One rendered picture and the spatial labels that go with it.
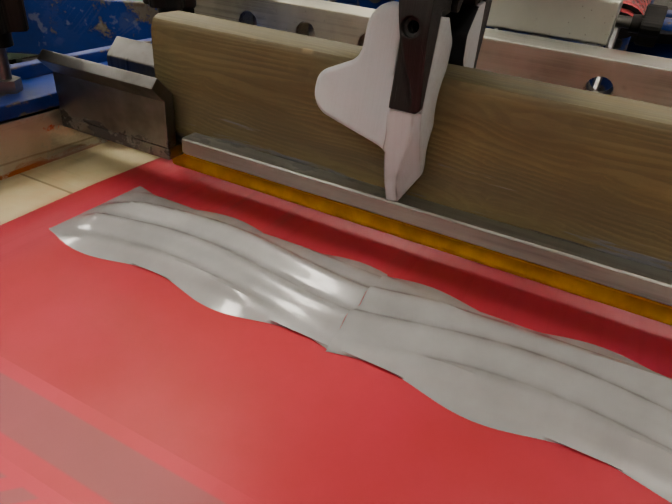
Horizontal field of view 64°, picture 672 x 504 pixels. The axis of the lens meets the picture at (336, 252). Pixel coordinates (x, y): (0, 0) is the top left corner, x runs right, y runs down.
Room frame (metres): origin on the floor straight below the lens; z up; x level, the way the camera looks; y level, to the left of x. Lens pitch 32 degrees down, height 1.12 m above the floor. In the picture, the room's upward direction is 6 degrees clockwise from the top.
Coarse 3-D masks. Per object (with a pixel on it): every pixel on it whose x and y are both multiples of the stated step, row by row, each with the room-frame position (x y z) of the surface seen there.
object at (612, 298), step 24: (192, 168) 0.34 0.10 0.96; (216, 168) 0.33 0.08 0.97; (264, 192) 0.32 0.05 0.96; (288, 192) 0.31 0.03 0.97; (336, 216) 0.29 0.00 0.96; (360, 216) 0.29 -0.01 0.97; (432, 240) 0.27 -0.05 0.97; (504, 264) 0.25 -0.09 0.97; (528, 264) 0.25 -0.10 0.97; (576, 288) 0.23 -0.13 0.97; (600, 288) 0.23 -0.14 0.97; (648, 312) 0.22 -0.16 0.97
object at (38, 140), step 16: (48, 112) 0.35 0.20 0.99; (0, 128) 0.32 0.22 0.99; (16, 128) 0.33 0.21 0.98; (32, 128) 0.34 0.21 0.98; (48, 128) 0.35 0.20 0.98; (64, 128) 0.36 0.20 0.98; (0, 144) 0.31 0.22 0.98; (16, 144) 0.32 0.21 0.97; (32, 144) 0.33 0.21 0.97; (48, 144) 0.34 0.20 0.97; (64, 144) 0.36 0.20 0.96; (80, 144) 0.37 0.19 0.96; (96, 144) 0.38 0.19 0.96; (0, 160) 0.31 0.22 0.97; (16, 160) 0.32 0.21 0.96; (32, 160) 0.33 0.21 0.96; (48, 160) 0.34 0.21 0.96; (0, 176) 0.31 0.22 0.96
